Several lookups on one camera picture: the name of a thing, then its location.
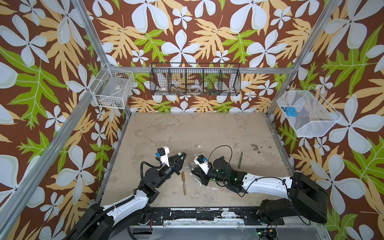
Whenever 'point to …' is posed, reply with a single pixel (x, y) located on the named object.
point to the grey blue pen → (239, 165)
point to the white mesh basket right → (315, 115)
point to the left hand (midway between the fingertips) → (184, 153)
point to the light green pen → (190, 166)
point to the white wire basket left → (112, 89)
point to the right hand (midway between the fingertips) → (191, 171)
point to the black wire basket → (195, 79)
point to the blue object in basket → (291, 111)
